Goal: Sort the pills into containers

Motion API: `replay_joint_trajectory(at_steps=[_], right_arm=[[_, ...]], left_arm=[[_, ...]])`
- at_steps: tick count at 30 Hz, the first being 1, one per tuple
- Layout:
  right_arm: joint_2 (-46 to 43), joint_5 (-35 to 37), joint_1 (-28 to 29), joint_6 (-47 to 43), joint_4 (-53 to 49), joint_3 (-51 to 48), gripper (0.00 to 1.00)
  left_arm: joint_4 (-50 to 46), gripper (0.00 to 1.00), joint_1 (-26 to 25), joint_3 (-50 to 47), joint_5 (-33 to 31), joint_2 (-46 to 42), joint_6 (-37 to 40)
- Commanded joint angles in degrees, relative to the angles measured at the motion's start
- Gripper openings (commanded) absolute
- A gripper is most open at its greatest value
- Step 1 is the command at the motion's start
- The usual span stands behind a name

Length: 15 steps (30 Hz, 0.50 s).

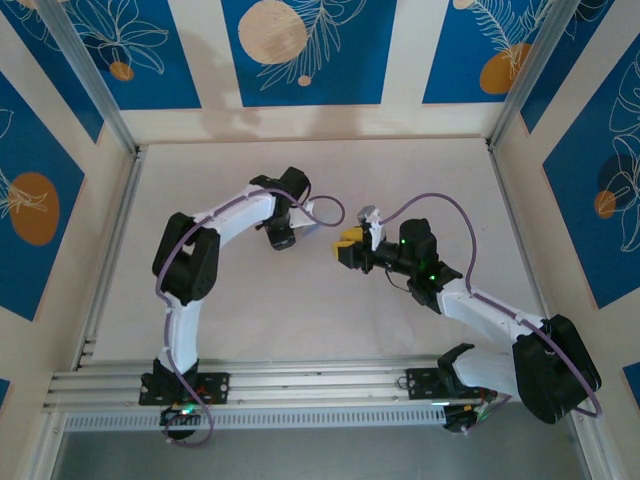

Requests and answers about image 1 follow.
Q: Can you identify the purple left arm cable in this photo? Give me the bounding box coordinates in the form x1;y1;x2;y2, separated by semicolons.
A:
156;187;348;447

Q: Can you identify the aluminium front frame rail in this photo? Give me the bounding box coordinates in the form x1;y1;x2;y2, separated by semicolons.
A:
42;353;595;416

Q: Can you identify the aluminium left corner post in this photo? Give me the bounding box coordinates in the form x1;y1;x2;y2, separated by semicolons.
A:
35;0;142;157

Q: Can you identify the aluminium right side rail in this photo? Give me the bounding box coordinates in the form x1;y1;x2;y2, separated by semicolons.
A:
487;143;562;361

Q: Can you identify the aluminium right corner post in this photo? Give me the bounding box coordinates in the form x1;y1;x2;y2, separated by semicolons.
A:
486;0;575;152

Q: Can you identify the white slotted cable duct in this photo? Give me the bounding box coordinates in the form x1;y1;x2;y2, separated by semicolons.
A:
63;408;447;433

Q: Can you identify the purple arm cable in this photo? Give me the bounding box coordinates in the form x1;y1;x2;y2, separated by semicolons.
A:
378;192;604;420
156;187;348;447

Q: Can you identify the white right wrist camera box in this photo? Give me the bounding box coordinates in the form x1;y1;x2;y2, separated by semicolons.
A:
355;204;388;252

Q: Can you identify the aluminium corner post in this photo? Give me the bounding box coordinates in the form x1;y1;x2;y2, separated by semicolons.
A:
35;0;142;157
486;0;575;152

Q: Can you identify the aluminium left side rail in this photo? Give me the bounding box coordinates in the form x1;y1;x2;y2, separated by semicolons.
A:
73;145;147;372

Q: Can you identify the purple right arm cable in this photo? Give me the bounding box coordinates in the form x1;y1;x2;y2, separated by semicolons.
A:
378;192;604;420

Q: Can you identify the blue floral wall panel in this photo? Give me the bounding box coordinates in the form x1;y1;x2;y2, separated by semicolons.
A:
0;69;87;323
221;0;398;108
542;47;640;310
47;0;203;112
422;0;569;106

